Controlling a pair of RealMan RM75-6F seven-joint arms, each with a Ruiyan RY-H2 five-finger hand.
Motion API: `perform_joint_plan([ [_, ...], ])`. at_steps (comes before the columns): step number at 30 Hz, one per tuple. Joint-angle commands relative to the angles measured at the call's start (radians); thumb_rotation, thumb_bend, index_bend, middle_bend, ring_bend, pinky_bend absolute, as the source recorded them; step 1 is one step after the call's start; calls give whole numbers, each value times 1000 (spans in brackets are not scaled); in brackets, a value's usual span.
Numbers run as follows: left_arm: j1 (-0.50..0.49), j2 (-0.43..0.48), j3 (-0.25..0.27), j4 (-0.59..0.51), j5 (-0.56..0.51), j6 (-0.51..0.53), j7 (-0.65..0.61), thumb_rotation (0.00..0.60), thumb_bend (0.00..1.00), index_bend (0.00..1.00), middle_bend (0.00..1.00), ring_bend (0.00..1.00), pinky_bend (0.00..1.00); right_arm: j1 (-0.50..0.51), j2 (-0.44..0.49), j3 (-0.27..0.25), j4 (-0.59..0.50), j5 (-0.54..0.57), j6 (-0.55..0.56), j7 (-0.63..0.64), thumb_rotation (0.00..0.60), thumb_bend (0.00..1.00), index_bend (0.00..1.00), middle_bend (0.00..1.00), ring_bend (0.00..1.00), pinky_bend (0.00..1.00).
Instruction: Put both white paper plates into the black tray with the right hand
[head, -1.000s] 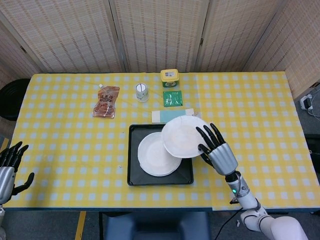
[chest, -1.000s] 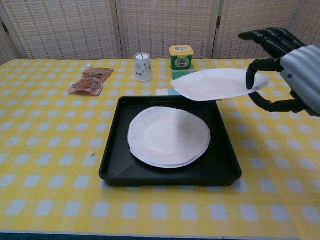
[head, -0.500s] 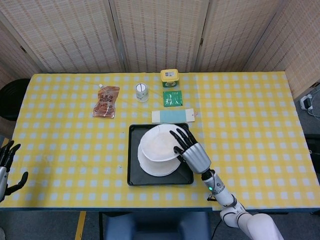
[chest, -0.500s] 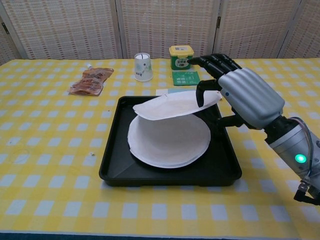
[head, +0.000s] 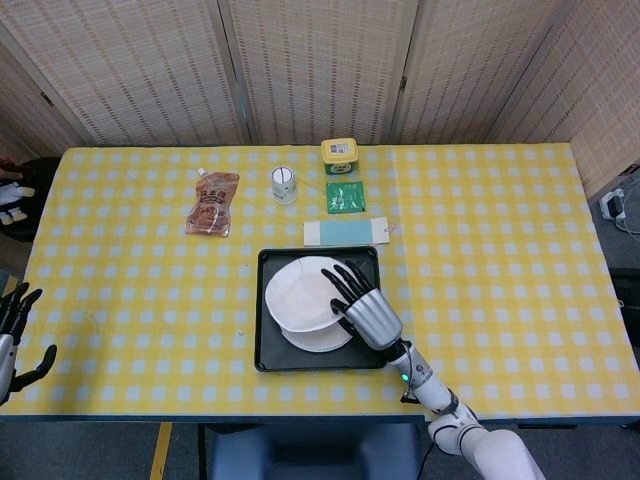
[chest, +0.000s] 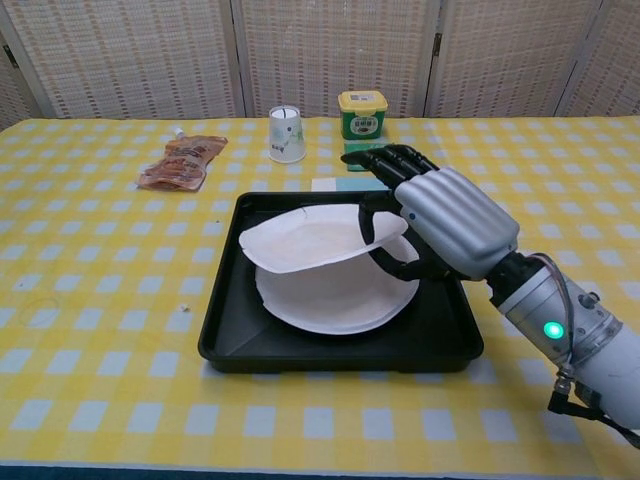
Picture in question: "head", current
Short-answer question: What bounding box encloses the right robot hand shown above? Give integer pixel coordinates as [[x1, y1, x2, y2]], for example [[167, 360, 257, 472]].
[[320, 259, 404, 351]]

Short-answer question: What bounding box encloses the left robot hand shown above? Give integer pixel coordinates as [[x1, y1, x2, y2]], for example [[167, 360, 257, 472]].
[[0, 280, 59, 406]]

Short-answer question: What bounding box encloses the white paper plate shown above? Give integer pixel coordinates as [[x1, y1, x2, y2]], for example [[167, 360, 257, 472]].
[[279, 319, 354, 354]]

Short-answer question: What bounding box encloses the white paper plate cracked rim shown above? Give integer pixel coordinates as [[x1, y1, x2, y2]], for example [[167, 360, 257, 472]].
[[264, 255, 351, 334]]

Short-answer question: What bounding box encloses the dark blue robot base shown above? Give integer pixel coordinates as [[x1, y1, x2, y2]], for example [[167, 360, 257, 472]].
[[206, 423, 424, 480]]

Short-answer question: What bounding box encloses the black square plastic tray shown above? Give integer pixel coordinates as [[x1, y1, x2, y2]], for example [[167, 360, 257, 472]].
[[253, 244, 389, 374]]

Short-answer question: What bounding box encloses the white and teal card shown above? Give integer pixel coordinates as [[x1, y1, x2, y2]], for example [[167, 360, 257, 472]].
[[303, 218, 374, 248]]

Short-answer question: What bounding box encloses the green sachet packet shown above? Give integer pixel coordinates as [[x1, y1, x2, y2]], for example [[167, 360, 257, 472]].
[[325, 180, 366, 215]]

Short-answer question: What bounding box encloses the black round stool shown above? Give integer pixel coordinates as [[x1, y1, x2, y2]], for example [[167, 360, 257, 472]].
[[0, 156, 62, 243]]

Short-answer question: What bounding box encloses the yellow checked tablecloth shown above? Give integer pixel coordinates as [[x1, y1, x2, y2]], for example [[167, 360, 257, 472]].
[[0, 144, 629, 424]]

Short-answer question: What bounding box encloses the white paper cup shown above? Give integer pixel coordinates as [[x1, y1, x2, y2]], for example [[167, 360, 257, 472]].
[[270, 166, 300, 205]]

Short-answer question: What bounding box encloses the white plush toy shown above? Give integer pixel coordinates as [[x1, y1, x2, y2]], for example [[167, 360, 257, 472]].
[[0, 180, 36, 225]]

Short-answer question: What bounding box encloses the green tub with yellow lid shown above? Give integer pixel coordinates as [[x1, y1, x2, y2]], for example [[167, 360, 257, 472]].
[[320, 139, 363, 176]]

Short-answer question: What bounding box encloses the yellow floor tape strip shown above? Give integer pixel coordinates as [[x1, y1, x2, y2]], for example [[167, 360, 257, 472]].
[[148, 422, 174, 480]]

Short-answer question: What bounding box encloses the brown sauce pouch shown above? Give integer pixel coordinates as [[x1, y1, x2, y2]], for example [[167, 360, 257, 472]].
[[184, 167, 241, 238]]

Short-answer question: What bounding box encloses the black table leg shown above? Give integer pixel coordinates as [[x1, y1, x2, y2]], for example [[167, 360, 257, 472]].
[[197, 423, 209, 480]]

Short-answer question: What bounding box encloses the black floor object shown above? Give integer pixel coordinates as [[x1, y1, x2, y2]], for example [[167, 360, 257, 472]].
[[608, 268, 640, 307]]

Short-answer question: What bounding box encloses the white power adapter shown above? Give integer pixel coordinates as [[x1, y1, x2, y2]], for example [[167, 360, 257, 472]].
[[598, 188, 629, 221]]

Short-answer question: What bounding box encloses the woven folding screen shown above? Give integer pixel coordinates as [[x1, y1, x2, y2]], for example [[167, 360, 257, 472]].
[[0, 0, 640, 201]]

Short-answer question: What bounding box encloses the paper tag with red string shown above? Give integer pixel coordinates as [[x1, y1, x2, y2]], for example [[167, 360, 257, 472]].
[[369, 217, 401, 246]]

